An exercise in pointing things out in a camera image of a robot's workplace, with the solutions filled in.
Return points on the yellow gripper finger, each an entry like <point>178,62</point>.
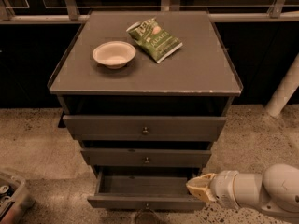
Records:
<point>199,187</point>

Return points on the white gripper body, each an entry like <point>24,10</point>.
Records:
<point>224,188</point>

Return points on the grey bottom drawer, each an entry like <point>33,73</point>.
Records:
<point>155,188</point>

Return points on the grey drawer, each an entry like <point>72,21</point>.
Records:
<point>155,188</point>
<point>145,157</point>
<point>144,128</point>

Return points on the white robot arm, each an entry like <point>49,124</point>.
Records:
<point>274,193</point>

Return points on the grey middle drawer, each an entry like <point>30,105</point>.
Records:
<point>145,157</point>

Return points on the grey drawer cabinet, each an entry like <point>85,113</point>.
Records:
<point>198,80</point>

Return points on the grey top drawer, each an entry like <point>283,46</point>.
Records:
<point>144,128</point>

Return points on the white diagonal pole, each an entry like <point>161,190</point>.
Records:
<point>285,89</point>

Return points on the white paper bowl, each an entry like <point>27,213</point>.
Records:
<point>114,54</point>

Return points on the green chip bag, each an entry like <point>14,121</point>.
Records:
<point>154,39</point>

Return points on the clear plastic storage bin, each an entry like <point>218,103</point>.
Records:
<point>19,200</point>

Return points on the soda can in bin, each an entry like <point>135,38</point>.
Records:
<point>4,190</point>

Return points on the metal railing frame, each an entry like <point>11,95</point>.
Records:
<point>78,11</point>

